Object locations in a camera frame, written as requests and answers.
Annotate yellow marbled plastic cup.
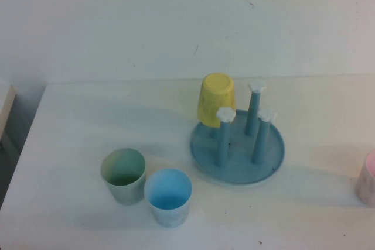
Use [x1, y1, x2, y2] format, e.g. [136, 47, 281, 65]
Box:
[196, 73, 237, 129]

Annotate blue cup stand white caps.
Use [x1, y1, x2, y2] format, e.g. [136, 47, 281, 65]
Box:
[189, 80, 285, 188]

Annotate green marbled plastic cup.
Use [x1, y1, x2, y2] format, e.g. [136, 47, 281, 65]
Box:
[100, 148, 146, 206]

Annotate blue marbled plastic cup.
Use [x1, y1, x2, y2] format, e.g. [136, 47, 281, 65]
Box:
[144, 168, 193, 229]

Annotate pink marbled plastic cup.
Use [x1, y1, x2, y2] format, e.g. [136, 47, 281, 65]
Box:
[354, 149, 375, 206]

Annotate pale wooden board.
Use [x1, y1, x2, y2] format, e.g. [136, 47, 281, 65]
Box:
[0, 84, 16, 145]

